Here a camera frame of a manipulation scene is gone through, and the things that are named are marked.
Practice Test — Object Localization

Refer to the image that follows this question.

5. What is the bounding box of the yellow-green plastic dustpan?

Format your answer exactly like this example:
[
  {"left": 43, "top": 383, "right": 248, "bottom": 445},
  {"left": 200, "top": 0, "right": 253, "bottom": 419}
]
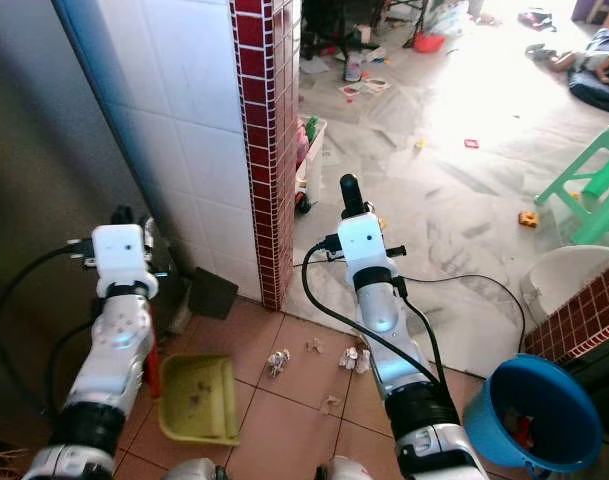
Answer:
[{"left": 158, "top": 353, "right": 241, "bottom": 446}]

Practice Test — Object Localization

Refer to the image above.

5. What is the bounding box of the person lying on floor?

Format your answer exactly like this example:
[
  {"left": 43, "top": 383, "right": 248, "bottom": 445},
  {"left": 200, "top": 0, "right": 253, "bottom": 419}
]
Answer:
[{"left": 548, "top": 27, "right": 609, "bottom": 115}]

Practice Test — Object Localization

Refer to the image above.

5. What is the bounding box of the white cart with wheels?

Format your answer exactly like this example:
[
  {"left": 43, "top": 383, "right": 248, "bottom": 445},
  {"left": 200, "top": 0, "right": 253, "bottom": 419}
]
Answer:
[{"left": 293, "top": 114, "right": 329, "bottom": 215}]

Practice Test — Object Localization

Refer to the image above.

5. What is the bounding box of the dark flat square plate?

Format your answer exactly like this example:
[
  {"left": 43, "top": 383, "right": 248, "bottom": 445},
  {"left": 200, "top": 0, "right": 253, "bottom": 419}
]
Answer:
[{"left": 185, "top": 267, "right": 241, "bottom": 322}]

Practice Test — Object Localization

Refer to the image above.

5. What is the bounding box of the plastic bottle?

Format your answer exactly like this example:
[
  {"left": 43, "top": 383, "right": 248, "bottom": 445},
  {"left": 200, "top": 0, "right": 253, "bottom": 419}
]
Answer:
[{"left": 343, "top": 51, "right": 366, "bottom": 84}]

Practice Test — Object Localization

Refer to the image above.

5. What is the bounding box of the crumpled white paper scrap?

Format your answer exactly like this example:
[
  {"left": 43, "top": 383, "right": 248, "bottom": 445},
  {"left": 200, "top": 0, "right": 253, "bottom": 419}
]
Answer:
[
  {"left": 338, "top": 343, "right": 376, "bottom": 374},
  {"left": 265, "top": 348, "right": 292, "bottom": 380}
]

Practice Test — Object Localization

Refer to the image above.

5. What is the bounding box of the red plastic bowl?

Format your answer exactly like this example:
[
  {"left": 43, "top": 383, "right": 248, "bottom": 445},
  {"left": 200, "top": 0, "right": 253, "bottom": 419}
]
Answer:
[{"left": 411, "top": 32, "right": 446, "bottom": 54}]

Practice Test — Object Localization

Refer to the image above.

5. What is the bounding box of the white plastic bin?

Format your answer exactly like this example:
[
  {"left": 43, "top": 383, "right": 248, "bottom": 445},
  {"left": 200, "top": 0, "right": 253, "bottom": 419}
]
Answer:
[{"left": 518, "top": 244, "right": 609, "bottom": 327}]

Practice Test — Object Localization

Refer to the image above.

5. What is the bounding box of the green plastic stool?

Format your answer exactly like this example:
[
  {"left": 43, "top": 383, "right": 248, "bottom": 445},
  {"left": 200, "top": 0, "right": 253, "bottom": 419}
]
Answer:
[{"left": 534, "top": 122, "right": 609, "bottom": 247}]

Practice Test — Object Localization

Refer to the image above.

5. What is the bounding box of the grey left robot foot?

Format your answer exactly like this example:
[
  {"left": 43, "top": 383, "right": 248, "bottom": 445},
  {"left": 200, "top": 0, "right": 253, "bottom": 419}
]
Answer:
[{"left": 163, "top": 457, "right": 231, "bottom": 480}]

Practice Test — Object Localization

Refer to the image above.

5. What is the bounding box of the grey robot foot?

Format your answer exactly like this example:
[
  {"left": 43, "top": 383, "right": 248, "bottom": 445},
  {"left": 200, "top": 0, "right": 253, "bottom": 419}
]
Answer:
[
  {"left": 308, "top": 454, "right": 381, "bottom": 480},
  {"left": 163, "top": 457, "right": 231, "bottom": 480}
]

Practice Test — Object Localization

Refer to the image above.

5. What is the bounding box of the grey right robot foot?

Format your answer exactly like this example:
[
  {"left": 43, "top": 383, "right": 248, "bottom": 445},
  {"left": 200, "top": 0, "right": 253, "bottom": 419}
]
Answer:
[{"left": 308, "top": 454, "right": 381, "bottom": 480}]

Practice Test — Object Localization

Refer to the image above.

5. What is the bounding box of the blue plastic bucket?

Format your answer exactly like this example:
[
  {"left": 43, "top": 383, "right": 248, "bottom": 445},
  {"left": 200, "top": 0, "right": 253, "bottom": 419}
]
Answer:
[{"left": 462, "top": 353, "right": 605, "bottom": 477}]

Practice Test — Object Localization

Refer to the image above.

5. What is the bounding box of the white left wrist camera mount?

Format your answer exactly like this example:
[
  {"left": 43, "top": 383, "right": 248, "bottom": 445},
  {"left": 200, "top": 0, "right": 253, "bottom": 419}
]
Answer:
[{"left": 91, "top": 223, "right": 154, "bottom": 299}]

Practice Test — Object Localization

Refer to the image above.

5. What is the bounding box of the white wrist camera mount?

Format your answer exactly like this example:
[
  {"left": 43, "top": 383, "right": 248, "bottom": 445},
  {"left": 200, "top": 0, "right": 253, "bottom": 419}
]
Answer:
[
  {"left": 336, "top": 212, "right": 391, "bottom": 274},
  {"left": 91, "top": 223, "right": 154, "bottom": 299}
]

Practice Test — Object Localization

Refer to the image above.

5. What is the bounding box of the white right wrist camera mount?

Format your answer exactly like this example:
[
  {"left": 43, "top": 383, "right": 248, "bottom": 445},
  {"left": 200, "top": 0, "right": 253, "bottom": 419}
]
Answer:
[{"left": 336, "top": 212, "right": 391, "bottom": 274}]

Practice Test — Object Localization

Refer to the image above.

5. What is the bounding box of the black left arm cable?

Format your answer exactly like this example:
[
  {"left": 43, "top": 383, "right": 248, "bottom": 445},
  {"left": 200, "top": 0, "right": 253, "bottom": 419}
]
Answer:
[{"left": 44, "top": 240, "right": 100, "bottom": 421}]

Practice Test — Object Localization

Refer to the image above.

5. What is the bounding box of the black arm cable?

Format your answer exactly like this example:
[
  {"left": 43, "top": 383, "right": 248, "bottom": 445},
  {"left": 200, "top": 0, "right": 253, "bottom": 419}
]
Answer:
[
  {"left": 44, "top": 240, "right": 100, "bottom": 421},
  {"left": 301, "top": 236, "right": 450, "bottom": 389}
]

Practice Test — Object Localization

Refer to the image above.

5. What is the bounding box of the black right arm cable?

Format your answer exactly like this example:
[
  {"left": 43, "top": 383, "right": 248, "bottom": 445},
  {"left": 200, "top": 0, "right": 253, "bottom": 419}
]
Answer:
[{"left": 301, "top": 236, "right": 450, "bottom": 389}]

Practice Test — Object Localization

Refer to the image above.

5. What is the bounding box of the thin black floor cable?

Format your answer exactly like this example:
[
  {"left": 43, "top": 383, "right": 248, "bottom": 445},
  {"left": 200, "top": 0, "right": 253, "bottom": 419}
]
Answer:
[{"left": 389, "top": 272, "right": 529, "bottom": 351}]

